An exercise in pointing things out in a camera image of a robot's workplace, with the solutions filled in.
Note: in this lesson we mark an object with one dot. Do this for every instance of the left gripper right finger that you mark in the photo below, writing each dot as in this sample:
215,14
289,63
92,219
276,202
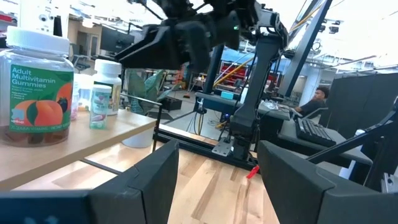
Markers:
298,193

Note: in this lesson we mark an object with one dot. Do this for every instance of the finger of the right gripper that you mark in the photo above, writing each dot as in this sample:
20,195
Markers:
155,49

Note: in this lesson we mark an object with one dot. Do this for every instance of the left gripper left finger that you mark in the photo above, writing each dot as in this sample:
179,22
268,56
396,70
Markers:
146,193

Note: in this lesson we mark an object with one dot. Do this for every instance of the large brown bottle white cap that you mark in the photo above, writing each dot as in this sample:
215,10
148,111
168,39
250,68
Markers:
110,76

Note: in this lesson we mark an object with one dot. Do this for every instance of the green translucent pill bottle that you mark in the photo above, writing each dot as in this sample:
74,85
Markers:
100,105

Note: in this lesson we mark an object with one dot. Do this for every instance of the large bottle green orange label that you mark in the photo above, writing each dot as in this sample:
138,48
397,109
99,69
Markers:
37,93

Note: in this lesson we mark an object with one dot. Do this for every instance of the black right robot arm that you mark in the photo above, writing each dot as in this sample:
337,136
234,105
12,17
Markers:
261,81

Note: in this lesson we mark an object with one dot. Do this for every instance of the snake plant in white pot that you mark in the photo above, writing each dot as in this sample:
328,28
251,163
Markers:
146,87

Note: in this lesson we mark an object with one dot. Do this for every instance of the dark computer monitor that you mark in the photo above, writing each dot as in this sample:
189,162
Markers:
116,40

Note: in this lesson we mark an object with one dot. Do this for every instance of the black diagonal pole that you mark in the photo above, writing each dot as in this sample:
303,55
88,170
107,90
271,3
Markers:
214,68

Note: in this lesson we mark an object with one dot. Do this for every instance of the red storage rack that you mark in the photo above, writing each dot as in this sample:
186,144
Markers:
236,73

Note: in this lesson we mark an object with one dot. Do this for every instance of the dark grey keyboard desk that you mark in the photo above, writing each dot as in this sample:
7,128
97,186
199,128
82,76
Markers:
342,149

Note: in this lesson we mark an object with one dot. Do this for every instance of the pink backlit keyboard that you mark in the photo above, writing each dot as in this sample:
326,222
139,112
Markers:
314,132

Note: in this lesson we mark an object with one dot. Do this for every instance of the teal box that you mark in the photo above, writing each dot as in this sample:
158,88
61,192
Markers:
227,95

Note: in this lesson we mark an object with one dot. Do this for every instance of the dark grey side desk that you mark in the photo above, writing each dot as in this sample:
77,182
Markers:
217,102

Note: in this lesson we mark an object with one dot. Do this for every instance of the grey office chair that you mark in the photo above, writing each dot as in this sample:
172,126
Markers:
80,59

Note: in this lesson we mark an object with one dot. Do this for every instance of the person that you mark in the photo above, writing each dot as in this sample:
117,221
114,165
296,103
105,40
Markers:
314,104

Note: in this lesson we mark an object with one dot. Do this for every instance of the black room divider panels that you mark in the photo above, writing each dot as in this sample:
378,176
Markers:
360,99

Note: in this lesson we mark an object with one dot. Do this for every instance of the yellow slanted rail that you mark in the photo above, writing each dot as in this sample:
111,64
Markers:
233,72

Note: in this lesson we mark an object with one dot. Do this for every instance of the black aluminium frame rails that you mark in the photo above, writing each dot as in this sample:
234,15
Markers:
199,146

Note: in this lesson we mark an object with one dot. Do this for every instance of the black slanted frame beam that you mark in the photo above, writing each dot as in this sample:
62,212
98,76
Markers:
304,46

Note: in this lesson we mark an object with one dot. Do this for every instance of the wooden shelf black metal frame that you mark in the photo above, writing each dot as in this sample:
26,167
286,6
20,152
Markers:
93,137

